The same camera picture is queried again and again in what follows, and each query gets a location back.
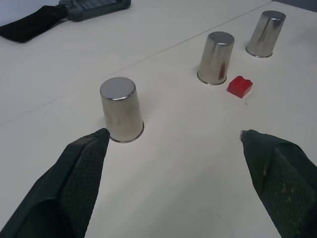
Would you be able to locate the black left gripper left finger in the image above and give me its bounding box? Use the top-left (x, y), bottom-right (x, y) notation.
top-left (0, 127), bottom-right (110, 238)

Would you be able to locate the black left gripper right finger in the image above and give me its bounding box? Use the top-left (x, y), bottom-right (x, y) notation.
top-left (239, 129), bottom-right (317, 238)

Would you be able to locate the steel cup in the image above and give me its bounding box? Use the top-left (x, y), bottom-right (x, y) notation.
top-left (100, 76), bottom-right (145, 143)
top-left (197, 31), bottom-right (235, 86)
top-left (245, 10), bottom-right (287, 59)

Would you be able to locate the red toy brick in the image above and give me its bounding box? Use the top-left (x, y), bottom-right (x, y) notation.
top-left (226, 75), bottom-right (254, 99)

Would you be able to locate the grey handheld device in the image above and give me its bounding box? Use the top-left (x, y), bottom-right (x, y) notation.
top-left (55, 0), bottom-right (132, 22)

